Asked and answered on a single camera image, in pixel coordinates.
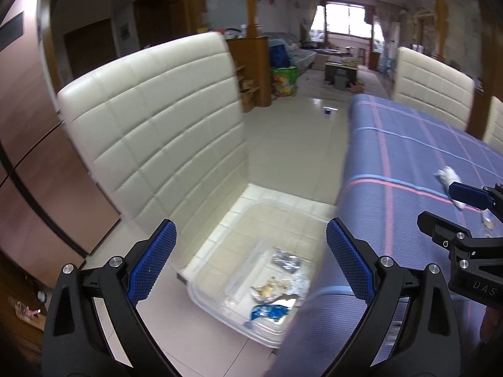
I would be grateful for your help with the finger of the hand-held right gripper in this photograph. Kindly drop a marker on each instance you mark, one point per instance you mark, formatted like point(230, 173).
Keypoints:
point(465, 193)
point(436, 222)

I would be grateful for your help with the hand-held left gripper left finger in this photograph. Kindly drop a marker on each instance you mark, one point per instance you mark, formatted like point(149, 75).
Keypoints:
point(153, 263)

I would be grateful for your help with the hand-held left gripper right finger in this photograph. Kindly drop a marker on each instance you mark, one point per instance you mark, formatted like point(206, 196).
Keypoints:
point(349, 259)

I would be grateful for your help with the white tissue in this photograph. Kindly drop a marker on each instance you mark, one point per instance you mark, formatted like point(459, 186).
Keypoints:
point(446, 175)

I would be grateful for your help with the silver foil wrapper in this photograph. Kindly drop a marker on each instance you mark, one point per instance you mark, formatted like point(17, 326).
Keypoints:
point(287, 261)

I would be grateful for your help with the cream wrapper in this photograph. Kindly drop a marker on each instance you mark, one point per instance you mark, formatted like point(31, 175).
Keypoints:
point(271, 288)

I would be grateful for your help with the clear plastic bin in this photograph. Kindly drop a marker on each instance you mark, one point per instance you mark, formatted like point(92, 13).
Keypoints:
point(243, 235)

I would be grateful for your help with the blue foil wrapper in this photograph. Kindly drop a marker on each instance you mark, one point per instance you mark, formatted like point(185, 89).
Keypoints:
point(269, 314)

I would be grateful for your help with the white quilted leather chair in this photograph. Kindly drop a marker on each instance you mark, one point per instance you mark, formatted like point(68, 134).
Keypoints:
point(496, 123)
point(432, 82)
point(157, 125)

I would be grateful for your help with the blue plaid tablecloth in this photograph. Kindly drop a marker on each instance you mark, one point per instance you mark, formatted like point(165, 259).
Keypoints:
point(393, 157)

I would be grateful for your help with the small blue cup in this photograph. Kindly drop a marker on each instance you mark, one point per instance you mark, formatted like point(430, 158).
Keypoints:
point(328, 112)

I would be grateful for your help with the brown wooden wardrobe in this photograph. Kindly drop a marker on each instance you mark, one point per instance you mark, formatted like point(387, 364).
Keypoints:
point(39, 145)

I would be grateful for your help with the coffee table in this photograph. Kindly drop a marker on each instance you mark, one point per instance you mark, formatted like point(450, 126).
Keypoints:
point(342, 70)

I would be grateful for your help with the wooden column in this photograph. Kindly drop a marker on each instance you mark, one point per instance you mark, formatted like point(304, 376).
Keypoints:
point(440, 15)
point(249, 4)

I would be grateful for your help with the colourful printed bag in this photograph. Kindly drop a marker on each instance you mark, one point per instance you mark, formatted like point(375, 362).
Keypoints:
point(283, 83)

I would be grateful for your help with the grey sofa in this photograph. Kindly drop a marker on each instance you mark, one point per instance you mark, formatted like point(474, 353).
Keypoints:
point(304, 53)

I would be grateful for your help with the window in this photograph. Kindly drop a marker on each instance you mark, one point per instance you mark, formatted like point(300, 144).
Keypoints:
point(342, 19)

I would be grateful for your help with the blue bag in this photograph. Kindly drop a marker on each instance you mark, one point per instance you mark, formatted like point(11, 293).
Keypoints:
point(279, 55)

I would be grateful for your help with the wooden shelf cabinet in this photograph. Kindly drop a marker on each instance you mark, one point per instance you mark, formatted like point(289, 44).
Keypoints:
point(255, 63)

